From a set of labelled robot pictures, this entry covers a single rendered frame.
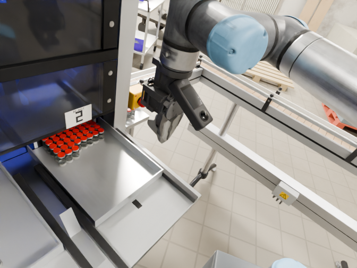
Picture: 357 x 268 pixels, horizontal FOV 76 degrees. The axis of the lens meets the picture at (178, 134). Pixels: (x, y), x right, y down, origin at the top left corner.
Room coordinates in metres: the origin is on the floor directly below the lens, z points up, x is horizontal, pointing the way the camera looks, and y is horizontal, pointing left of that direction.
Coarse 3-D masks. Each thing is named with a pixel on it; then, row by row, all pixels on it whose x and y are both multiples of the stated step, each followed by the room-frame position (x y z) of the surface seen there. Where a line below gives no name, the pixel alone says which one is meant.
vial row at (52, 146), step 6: (96, 126) 0.58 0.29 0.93; (78, 132) 0.52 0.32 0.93; (84, 132) 0.53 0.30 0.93; (90, 132) 0.55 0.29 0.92; (66, 138) 0.48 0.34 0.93; (72, 138) 0.49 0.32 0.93; (78, 138) 0.51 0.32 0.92; (54, 144) 0.45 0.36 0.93; (60, 144) 0.45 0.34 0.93; (66, 144) 0.47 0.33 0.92
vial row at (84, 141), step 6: (96, 132) 0.55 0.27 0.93; (102, 132) 0.56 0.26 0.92; (84, 138) 0.51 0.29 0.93; (90, 138) 0.52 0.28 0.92; (96, 138) 0.54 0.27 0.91; (102, 138) 0.56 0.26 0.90; (72, 144) 0.47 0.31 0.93; (78, 144) 0.48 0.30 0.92; (84, 144) 0.50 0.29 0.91; (90, 144) 0.52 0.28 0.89; (54, 150) 0.42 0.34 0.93; (60, 150) 0.43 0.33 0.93; (54, 156) 0.42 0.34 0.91
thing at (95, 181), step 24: (96, 144) 0.54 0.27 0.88; (120, 144) 0.57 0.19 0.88; (48, 168) 0.37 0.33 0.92; (72, 168) 0.42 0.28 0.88; (96, 168) 0.44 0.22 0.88; (120, 168) 0.47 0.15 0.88; (144, 168) 0.50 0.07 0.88; (72, 192) 0.34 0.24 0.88; (96, 192) 0.36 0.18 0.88; (120, 192) 0.38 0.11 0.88; (96, 216) 0.29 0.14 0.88
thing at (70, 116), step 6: (78, 108) 0.50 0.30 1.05; (84, 108) 0.52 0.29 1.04; (90, 108) 0.54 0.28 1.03; (66, 114) 0.47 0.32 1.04; (72, 114) 0.48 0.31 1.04; (78, 114) 0.50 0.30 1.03; (84, 114) 0.52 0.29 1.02; (90, 114) 0.54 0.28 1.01; (66, 120) 0.47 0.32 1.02; (72, 120) 0.48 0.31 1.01; (78, 120) 0.50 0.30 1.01; (84, 120) 0.52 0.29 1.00; (66, 126) 0.47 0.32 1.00; (72, 126) 0.48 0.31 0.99
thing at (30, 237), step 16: (0, 176) 0.32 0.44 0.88; (0, 192) 0.28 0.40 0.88; (16, 192) 0.29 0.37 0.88; (0, 208) 0.24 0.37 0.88; (16, 208) 0.25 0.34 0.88; (32, 208) 0.25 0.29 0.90; (0, 224) 0.20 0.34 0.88; (16, 224) 0.22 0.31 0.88; (32, 224) 0.23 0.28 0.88; (0, 240) 0.17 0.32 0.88; (16, 240) 0.18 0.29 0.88; (32, 240) 0.19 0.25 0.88; (48, 240) 0.20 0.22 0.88; (0, 256) 0.14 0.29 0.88; (16, 256) 0.15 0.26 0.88; (32, 256) 0.16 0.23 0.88; (48, 256) 0.16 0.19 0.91
